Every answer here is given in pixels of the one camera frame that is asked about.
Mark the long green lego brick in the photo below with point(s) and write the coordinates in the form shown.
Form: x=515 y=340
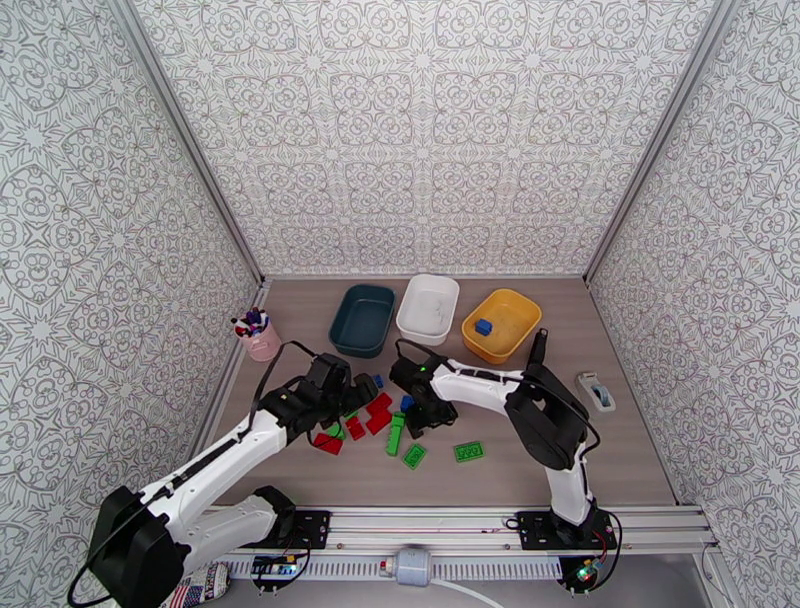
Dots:
x=395 y=437

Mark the square red lego brick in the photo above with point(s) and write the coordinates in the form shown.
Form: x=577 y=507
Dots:
x=355 y=429

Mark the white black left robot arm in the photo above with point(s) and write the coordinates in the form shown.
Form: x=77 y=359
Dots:
x=206 y=462

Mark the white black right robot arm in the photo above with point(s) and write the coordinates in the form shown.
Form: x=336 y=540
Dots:
x=475 y=384

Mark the flat green lego plate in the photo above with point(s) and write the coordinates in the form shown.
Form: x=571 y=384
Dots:
x=469 y=451

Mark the white plastic bin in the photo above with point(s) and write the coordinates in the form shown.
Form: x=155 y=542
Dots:
x=428 y=309

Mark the pink pen cup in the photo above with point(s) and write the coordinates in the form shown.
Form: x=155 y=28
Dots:
x=265 y=347

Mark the teal plastic bin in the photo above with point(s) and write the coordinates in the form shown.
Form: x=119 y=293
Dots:
x=362 y=322

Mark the purple capped marker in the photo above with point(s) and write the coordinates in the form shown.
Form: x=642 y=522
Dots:
x=255 y=317

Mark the yellow plastic bin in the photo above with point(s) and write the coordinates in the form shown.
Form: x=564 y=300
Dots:
x=509 y=325

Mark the white cylindrical connector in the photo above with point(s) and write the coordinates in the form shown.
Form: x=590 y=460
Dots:
x=412 y=565

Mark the grey tape dispenser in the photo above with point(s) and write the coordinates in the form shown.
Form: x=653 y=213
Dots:
x=594 y=390

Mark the small circuit board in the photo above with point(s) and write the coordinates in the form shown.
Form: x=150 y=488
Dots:
x=273 y=569

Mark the flag print pouch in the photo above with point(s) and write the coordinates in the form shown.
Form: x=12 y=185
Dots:
x=200 y=590

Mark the circuit board with green light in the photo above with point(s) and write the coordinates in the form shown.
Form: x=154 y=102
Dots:
x=587 y=572

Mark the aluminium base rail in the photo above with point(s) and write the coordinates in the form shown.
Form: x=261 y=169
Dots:
x=425 y=528

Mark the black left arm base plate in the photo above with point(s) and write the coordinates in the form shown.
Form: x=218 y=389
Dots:
x=312 y=531

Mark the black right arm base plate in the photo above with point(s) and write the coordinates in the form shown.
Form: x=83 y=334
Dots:
x=534 y=531

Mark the aluminium frame post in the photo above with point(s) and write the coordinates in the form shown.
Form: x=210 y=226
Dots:
x=657 y=140
x=190 y=140

